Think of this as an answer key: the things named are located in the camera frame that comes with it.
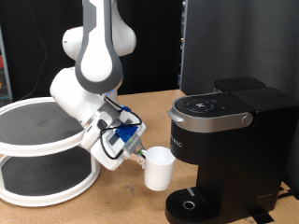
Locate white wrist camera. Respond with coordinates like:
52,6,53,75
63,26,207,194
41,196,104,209
104,110,148,158

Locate clear water tank black lid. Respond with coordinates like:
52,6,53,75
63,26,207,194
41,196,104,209
214,76,266,93

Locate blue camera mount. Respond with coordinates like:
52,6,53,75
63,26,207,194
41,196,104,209
114,105,138,145

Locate grey metal frame post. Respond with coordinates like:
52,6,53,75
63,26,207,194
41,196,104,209
178,0,188,91

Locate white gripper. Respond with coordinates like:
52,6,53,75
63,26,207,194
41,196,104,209
80,111,148,172

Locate thin black hanging cable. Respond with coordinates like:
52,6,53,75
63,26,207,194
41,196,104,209
18,0,49,101

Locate white mug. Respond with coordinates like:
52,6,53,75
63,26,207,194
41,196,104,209
138,146,177,192

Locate black camera cable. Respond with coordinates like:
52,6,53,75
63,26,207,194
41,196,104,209
98,96,143,161

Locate black Keurig coffee machine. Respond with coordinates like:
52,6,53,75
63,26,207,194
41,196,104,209
164,85,299,224

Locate white two-tier turntable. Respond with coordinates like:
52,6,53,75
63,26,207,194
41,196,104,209
0,96,102,208

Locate black power cables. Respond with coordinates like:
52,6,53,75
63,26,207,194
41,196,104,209
276,186,295,201

